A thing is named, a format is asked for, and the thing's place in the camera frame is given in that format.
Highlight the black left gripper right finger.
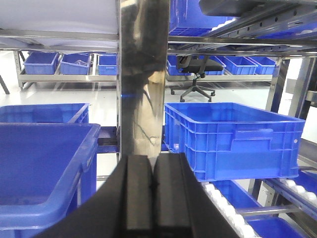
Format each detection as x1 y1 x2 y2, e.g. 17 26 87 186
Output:
154 153 238 238

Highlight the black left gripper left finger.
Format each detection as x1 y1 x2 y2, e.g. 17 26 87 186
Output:
37 155 152 238

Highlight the white roller conveyor track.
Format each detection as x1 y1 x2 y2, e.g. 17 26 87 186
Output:
201 182 260 238

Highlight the large blue plastic crate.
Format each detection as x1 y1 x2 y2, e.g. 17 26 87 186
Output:
164 102 305 181

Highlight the blue bin near left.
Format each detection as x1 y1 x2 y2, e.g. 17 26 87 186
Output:
0 123 101 238

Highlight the blue bin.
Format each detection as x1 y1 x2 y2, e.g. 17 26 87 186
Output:
0 123 101 238
0 103 89 123

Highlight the blue bin behind left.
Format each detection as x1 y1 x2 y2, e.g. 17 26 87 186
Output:
0 103 89 123

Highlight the black office chair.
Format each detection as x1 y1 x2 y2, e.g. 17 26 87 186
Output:
170 56 223 102

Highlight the stainless steel shelf frame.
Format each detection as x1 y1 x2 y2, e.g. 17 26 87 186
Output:
0 0 317 238

